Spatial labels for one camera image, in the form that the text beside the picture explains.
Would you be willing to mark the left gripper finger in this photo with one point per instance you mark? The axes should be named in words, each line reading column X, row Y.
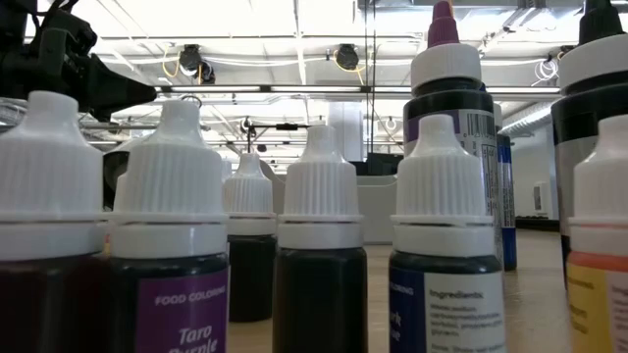
column 118, row 90

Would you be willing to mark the small orange dropper bottle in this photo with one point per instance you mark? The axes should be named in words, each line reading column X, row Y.
column 120, row 196

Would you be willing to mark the small maroon dropper bottle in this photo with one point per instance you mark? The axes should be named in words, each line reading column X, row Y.
column 49, row 171

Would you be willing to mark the small red-label dropper bottle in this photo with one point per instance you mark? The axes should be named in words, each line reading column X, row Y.
column 320, row 196

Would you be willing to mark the large purple-cap coloring bottle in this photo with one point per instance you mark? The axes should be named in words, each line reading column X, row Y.
column 444, row 64

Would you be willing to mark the small Dark Blue dropper bottle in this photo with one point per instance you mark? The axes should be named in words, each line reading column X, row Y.
column 441, row 196

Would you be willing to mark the large blue-cap coloring bottle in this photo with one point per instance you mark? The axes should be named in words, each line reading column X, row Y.
column 506, row 196

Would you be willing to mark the large black-cap coloring bottle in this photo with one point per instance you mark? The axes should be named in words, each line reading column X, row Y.
column 593, row 64

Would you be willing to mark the small orange bottle yellow label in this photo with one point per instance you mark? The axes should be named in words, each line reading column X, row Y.
column 603, row 196

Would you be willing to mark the small Taro Purple dropper bottle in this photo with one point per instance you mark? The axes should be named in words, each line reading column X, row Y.
column 169, row 196

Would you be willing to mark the long ceiling light bar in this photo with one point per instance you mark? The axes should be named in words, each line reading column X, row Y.
column 294, row 88

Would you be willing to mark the black monitor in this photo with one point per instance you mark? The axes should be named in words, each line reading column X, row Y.
column 385, row 164

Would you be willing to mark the white plastic bin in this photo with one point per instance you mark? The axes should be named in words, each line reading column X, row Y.
column 377, row 211

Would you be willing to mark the white wall box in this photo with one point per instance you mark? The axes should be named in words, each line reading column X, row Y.
column 542, row 198

